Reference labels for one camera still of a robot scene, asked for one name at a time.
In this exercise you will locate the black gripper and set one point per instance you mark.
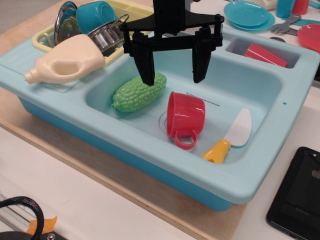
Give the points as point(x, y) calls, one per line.
point(145, 36)

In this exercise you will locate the red toy cup with handle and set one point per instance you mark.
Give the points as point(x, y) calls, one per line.
point(185, 119)

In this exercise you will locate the teal toy cup in rack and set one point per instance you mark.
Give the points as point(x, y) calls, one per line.
point(92, 15)

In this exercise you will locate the grey toy faucet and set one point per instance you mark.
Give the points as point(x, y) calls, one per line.
point(186, 5)

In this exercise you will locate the green toy bitter gourd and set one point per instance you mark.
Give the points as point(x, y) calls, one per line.
point(135, 95)

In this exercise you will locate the steel pot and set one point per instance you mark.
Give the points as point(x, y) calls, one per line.
point(108, 36)

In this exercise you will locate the yellow dish rack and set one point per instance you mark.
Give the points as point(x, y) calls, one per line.
point(44, 39)

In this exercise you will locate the red tumbler in compartment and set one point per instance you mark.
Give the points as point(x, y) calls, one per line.
point(257, 52)

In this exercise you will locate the teal plate top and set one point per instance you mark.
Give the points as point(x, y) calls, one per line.
point(246, 13)

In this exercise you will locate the teal plate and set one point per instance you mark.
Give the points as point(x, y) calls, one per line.
point(263, 27)
point(246, 13)

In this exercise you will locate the cream toy detergent bottle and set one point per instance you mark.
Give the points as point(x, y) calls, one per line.
point(70, 60)

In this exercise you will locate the light blue toy sink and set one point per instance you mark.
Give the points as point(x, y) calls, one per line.
point(273, 94)

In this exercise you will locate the teal plate bottom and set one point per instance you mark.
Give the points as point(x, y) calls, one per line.
point(263, 27)

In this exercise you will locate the steel pot lid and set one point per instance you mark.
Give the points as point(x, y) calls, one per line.
point(66, 25)

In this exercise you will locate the grey toy fork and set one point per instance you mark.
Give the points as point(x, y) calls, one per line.
point(285, 26)

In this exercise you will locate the teal tumbler background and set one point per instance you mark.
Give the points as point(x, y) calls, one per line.
point(284, 8)

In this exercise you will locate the red tumbler background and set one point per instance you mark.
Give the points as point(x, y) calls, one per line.
point(300, 7)

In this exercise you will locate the red plate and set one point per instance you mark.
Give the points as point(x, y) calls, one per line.
point(309, 36)

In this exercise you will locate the wooden board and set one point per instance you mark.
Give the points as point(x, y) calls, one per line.
point(96, 194)

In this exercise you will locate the black smartphone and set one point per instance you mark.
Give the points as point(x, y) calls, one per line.
point(295, 210)

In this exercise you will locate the toy knife yellow handle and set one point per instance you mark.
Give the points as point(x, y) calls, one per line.
point(237, 136)

